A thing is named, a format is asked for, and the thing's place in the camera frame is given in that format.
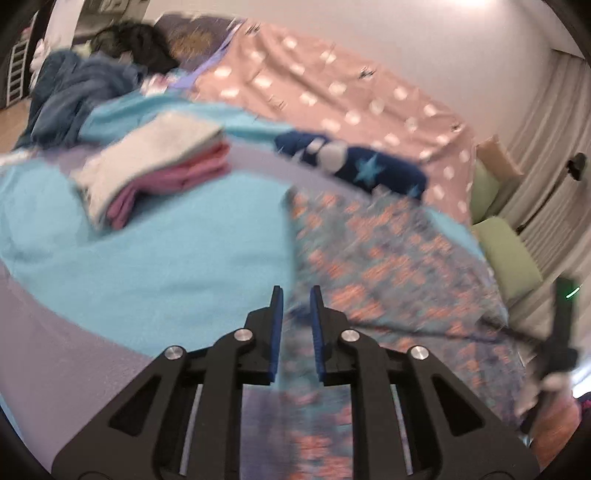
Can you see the navy garment with stars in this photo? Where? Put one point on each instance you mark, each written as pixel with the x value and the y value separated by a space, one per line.
pixel 392 173

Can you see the floral patterned small pants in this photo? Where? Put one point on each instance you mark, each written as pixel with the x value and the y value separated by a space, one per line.
pixel 392 277

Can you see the pink dotted blanket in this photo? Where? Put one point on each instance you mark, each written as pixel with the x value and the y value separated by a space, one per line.
pixel 323 69

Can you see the pink folded cloth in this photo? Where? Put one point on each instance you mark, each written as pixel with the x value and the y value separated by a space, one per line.
pixel 184 173

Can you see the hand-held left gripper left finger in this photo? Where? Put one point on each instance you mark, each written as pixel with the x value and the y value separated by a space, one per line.
pixel 275 332

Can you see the dark blue towel heap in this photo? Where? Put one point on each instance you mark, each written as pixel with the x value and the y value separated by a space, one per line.
pixel 69 92

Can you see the white curtain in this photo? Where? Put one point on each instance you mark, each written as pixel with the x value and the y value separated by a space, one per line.
pixel 554 115

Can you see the green cushion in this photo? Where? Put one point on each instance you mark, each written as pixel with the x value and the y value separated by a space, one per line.
pixel 503 258
pixel 482 189

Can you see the purple pillow with gold print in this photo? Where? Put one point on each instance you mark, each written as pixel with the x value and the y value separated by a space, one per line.
pixel 194 41

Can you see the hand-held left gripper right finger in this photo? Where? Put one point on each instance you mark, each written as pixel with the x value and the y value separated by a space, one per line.
pixel 317 332

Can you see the cardboard box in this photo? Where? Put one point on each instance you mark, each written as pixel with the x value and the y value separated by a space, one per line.
pixel 496 154

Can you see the white folded cloth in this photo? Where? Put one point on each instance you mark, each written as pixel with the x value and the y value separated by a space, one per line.
pixel 152 147

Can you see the black clothing heap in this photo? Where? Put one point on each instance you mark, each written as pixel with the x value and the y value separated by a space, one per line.
pixel 143 46

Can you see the white shelf rack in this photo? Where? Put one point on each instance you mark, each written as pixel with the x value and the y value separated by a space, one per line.
pixel 16 74

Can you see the blue and purple blanket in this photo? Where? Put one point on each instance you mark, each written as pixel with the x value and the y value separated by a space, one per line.
pixel 161 258

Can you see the black device on curtain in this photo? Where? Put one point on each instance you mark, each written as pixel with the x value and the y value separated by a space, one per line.
pixel 577 166

